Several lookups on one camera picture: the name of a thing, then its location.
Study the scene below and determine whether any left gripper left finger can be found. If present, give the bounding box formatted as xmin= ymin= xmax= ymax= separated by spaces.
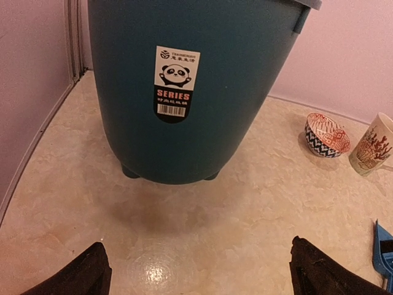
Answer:
xmin=23 ymin=242 xmax=112 ymax=295

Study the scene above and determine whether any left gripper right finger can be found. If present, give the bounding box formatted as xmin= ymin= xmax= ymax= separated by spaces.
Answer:
xmin=289 ymin=236 xmax=389 ymax=295

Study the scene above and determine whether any blue plastic dustpan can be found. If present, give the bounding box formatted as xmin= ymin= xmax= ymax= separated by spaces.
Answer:
xmin=373 ymin=220 xmax=393 ymax=293

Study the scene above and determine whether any patterned red ceramic bowl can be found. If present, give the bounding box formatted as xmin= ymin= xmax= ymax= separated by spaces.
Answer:
xmin=305 ymin=112 xmax=351 ymax=158

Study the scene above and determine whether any cream ceramic mug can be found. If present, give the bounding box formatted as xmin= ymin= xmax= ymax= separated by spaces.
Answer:
xmin=349 ymin=112 xmax=392 ymax=176

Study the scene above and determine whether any teal plastic waste bin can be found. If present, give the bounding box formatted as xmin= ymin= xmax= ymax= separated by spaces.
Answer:
xmin=88 ymin=0 xmax=322 ymax=184

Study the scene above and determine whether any left aluminium frame post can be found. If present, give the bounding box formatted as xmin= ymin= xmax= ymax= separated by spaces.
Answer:
xmin=63 ymin=0 xmax=86 ymax=85

